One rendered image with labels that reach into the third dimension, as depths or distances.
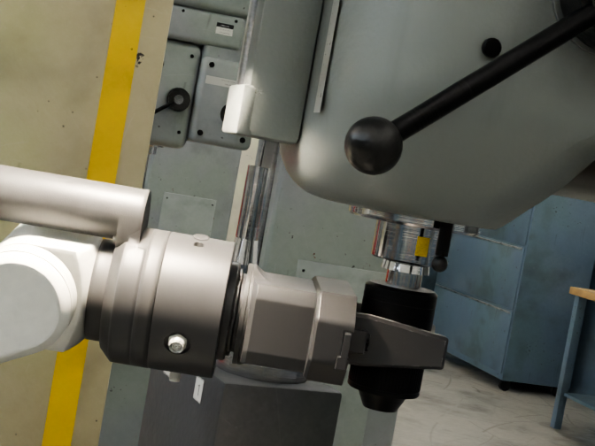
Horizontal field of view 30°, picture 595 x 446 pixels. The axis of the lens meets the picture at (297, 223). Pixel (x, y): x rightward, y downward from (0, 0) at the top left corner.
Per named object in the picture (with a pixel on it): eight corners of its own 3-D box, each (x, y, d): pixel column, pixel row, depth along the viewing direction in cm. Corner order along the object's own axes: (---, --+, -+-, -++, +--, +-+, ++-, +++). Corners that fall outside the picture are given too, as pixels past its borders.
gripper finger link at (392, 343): (439, 377, 69) (342, 361, 69) (448, 326, 69) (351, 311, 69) (444, 382, 68) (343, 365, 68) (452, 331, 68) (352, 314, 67)
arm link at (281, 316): (365, 270, 65) (163, 235, 64) (336, 430, 65) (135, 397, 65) (350, 251, 77) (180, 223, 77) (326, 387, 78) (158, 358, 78)
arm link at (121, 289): (143, 390, 68) (-43, 359, 67) (165, 331, 78) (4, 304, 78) (170, 212, 65) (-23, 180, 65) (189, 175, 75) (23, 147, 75)
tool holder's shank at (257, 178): (261, 276, 115) (281, 170, 115) (238, 274, 113) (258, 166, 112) (242, 270, 118) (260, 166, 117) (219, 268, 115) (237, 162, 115)
